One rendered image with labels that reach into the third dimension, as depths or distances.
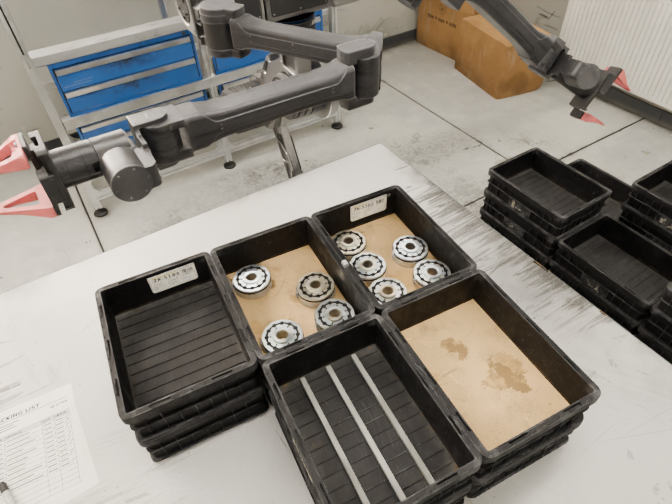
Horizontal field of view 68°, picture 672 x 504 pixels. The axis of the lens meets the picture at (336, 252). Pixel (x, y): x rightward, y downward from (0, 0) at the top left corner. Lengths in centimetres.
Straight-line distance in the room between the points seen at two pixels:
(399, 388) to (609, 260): 132
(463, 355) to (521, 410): 18
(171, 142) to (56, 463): 89
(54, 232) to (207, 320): 201
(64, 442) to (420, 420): 86
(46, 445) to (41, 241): 191
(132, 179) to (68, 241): 242
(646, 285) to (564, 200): 46
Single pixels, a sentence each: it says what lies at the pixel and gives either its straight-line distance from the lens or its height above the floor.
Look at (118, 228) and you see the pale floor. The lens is 309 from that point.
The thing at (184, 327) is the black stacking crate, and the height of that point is 83.
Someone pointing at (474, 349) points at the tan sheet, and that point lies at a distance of 127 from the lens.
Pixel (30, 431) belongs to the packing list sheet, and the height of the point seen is 70.
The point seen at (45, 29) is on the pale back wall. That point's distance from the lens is 369.
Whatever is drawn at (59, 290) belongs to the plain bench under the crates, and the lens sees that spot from 180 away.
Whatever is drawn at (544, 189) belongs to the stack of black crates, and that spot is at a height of 49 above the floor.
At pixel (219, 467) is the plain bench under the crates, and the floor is 70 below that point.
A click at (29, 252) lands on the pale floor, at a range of 319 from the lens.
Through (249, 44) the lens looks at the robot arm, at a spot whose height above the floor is 144.
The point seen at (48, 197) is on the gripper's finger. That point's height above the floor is 144.
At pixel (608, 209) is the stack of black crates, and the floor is 27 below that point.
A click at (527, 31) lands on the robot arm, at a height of 142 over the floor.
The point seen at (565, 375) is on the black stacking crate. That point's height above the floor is 89.
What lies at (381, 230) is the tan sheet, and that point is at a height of 83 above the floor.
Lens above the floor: 186
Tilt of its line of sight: 45 degrees down
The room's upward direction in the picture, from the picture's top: 3 degrees counter-clockwise
